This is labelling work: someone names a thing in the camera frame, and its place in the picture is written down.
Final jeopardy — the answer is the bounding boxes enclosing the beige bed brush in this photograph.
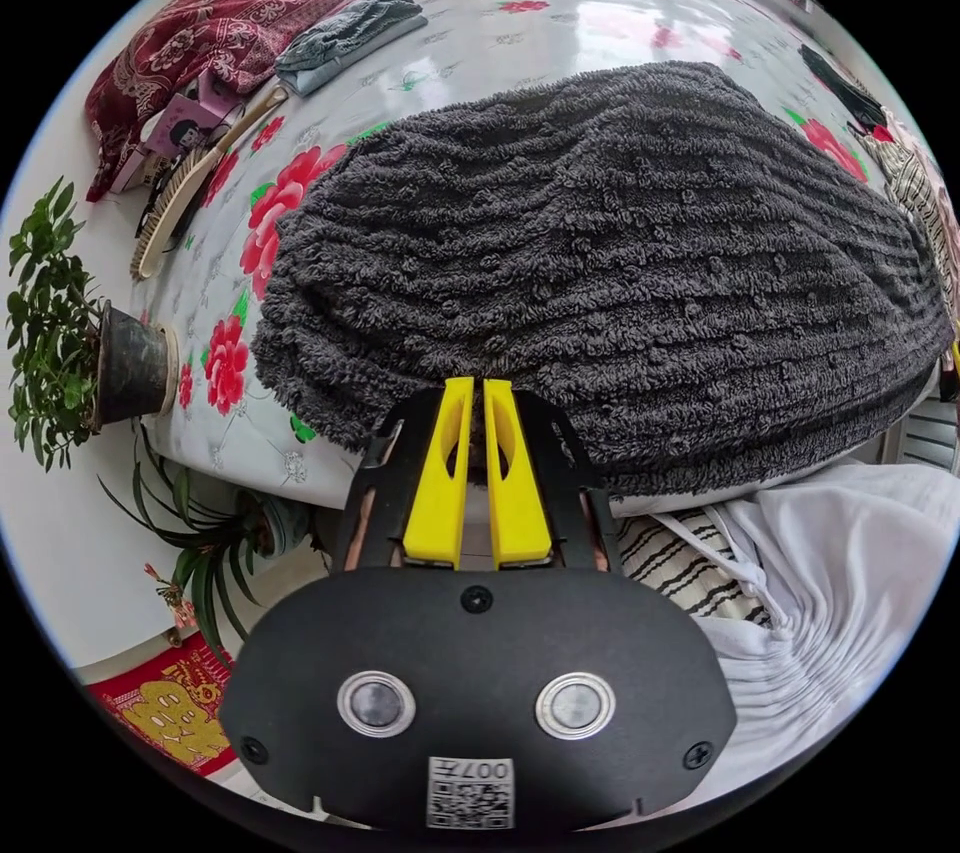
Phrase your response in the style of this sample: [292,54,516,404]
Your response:
[130,84,291,282]

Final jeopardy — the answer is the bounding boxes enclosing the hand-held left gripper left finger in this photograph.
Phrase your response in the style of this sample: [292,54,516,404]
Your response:
[401,376,475,570]

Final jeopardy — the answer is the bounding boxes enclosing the pink illustrated book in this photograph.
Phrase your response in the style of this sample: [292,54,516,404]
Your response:
[112,72,245,191]

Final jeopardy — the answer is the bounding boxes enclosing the long-leaved plant in green pot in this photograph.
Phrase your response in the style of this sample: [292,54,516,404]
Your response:
[97,421,313,667]

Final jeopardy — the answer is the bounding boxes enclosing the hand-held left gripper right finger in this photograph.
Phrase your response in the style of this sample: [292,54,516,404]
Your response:
[482,378,555,567]

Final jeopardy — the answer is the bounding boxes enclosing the person's body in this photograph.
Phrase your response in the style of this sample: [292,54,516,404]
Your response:
[616,461,960,806]

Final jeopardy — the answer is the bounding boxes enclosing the leafy plant in dark pot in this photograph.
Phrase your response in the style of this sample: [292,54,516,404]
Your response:
[5,176,181,472]

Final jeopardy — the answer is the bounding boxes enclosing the folded gray-blue garment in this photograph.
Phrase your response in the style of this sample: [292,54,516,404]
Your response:
[273,0,430,98]

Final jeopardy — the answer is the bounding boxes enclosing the red and gold floor mat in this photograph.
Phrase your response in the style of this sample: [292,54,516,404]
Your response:
[88,631,241,778]

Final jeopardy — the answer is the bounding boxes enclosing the dark red patterned quilt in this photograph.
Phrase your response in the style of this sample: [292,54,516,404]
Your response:
[83,0,357,203]

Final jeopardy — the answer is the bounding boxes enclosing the gray fleece pants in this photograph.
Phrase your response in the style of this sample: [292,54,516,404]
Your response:
[251,60,954,499]

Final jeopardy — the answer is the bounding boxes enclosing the bed with floral sheet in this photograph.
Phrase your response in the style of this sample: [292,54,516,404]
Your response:
[131,0,943,521]

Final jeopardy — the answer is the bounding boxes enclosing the pile of clothes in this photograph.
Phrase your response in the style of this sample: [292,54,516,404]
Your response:
[796,42,960,374]

